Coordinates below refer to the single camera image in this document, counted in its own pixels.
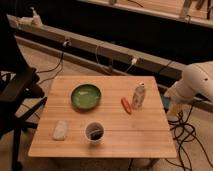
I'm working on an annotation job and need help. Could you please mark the black floor cables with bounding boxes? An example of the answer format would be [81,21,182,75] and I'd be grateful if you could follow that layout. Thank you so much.
[164,99,213,171]

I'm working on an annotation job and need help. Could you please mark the white paper cup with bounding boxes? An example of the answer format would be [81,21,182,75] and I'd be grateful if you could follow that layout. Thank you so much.
[85,122,104,144]

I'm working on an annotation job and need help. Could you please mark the white spray bottle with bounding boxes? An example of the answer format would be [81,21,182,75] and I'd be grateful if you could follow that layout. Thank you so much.
[31,7,43,27]

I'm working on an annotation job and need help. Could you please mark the small clear plastic bottle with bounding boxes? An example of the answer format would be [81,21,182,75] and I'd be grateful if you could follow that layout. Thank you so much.
[132,82,146,110]

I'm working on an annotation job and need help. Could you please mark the black office chair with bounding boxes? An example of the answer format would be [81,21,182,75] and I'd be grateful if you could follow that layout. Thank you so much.
[0,11,47,171]

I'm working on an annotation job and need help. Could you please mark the green round bowl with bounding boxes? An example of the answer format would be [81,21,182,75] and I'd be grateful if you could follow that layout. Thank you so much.
[71,84,101,110]

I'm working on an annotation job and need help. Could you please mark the orange carrot toy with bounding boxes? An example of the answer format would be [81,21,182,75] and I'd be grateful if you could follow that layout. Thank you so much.
[121,97,132,114]

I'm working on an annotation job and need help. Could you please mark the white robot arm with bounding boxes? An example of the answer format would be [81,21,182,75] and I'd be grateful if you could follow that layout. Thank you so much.
[164,61,213,115]

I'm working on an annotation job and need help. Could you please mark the long metal beam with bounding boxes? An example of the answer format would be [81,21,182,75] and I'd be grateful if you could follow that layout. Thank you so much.
[6,14,213,113]

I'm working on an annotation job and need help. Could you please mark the blue box on floor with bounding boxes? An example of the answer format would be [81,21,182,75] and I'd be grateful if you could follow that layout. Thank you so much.
[161,96,170,109]

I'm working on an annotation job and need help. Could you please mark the wooden square table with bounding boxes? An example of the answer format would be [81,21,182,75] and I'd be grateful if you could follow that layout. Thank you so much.
[28,76,177,158]

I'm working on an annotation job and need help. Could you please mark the pale rectangular sponge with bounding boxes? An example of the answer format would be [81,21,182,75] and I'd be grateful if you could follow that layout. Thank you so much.
[53,121,68,141]

